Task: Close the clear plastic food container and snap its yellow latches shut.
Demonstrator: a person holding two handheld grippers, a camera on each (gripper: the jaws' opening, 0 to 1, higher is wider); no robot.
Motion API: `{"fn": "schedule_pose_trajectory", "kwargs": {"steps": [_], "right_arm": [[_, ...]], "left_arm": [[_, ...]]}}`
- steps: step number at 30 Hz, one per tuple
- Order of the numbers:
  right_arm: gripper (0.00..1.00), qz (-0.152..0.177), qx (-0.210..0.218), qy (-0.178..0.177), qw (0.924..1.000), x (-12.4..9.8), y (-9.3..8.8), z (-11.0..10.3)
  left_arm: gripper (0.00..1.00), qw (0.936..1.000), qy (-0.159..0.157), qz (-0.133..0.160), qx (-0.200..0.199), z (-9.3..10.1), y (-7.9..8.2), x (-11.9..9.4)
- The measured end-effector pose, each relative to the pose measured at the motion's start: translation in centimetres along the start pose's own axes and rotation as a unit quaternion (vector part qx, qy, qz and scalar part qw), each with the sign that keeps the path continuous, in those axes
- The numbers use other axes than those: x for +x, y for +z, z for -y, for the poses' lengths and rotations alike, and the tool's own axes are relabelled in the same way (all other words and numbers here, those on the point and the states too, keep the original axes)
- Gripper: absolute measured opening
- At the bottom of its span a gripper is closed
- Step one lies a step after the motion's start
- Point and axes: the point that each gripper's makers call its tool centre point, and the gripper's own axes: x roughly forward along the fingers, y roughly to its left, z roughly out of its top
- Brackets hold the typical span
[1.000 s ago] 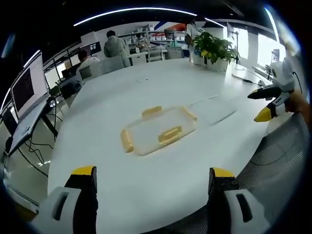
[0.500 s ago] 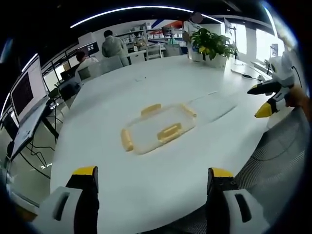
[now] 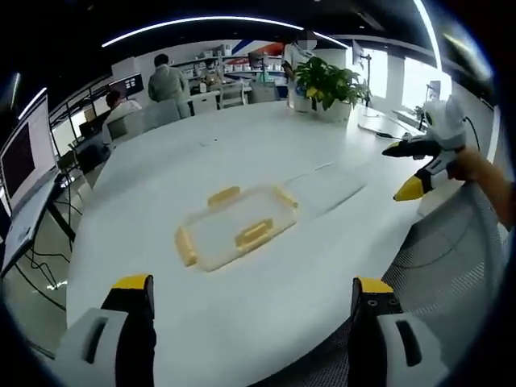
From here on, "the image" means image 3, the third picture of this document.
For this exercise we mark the green potted plant white pot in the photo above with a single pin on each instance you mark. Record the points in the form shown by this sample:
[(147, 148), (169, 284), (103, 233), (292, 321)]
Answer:
[(326, 86)]

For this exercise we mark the small dark monitor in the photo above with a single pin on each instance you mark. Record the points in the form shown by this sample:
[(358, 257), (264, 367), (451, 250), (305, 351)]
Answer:
[(128, 85)]

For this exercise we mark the white side desk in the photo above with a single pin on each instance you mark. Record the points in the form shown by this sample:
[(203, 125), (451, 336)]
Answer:
[(28, 230)]

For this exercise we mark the grey mesh office chair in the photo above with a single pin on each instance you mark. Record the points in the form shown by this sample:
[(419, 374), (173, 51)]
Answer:
[(451, 258)]

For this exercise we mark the white slatted chair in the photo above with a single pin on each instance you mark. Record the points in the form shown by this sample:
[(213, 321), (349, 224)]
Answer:
[(231, 94)]

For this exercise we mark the large computer monitor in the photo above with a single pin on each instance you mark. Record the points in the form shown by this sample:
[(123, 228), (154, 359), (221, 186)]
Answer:
[(26, 157)]

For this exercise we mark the storage shelf with boxes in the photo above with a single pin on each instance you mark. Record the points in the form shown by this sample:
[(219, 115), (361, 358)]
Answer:
[(242, 62)]

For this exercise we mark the clear lid with yellow plastic buckles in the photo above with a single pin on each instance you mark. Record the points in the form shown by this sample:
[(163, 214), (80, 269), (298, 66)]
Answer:
[(238, 225)]

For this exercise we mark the person's right hand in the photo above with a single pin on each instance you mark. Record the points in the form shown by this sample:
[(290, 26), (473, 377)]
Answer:
[(471, 165)]

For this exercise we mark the long ceiling light strip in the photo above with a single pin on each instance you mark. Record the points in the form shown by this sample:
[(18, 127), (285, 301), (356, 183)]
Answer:
[(193, 26)]

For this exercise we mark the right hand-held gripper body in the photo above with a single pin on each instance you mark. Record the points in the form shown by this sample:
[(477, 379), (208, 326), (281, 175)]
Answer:
[(445, 121)]

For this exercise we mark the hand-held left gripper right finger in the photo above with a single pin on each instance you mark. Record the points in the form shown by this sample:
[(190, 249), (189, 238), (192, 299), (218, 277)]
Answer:
[(387, 346)]

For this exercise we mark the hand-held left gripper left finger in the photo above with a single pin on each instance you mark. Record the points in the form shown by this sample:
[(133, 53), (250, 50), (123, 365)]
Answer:
[(92, 346)]

